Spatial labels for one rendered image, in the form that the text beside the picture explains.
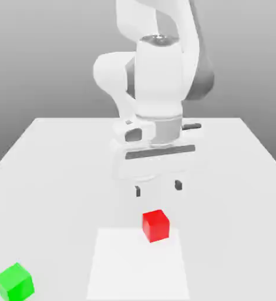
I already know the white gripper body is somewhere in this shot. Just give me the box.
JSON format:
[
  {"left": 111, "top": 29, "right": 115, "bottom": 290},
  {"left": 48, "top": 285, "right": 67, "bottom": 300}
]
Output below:
[{"left": 111, "top": 138, "right": 198, "bottom": 183}]

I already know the small red cube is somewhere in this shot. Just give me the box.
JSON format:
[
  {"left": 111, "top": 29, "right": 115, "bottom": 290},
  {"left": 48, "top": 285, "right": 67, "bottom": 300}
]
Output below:
[{"left": 142, "top": 209, "right": 171, "bottom": 243}]

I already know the small green cube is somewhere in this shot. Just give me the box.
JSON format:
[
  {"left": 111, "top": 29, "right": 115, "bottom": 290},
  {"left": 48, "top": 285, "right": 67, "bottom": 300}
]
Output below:
[{"left": 0, "top": 262, "right": 36, "bottom": 301}]

